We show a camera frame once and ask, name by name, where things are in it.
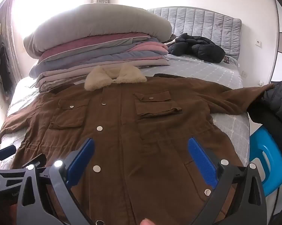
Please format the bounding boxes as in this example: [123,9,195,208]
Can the grey quilted blanket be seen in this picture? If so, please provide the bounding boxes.
[147,7,242,60]

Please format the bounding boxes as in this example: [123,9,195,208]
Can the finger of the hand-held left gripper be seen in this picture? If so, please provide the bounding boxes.
[20,153,48,170]
[0,145,17,168]

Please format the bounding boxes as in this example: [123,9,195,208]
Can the dark hanging clothes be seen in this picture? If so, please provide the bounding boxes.
[0,34,12,92]

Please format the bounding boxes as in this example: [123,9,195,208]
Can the grey folded quilt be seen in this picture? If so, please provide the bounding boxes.
[23,3,173,58]

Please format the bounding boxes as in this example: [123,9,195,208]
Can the dark grey quilted jacket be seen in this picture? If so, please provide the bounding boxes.
[247,81,282,167]

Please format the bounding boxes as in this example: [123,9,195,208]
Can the bed with grey checked sheet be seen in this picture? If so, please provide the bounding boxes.
[6,53,250,169]

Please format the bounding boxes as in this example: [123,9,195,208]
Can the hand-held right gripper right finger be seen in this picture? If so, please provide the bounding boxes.
[188,137,268,225]

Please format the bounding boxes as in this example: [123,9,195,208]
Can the blue plastic stool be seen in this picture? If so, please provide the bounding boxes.
[249,127,282,197]

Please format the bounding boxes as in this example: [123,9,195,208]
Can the black puffer jacket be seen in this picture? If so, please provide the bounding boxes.
[168,33,226,63]

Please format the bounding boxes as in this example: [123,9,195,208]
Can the brown jacket with fleece collar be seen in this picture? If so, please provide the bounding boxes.
[0,63,275,225]

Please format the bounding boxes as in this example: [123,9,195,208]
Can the grey window curtain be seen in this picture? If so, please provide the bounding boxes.
[0,0,23,94]

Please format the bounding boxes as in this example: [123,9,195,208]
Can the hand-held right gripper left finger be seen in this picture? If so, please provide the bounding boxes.
[16,138,96,225]

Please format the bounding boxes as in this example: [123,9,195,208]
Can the stack of folded blankets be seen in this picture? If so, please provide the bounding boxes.
[30,33,171,92]

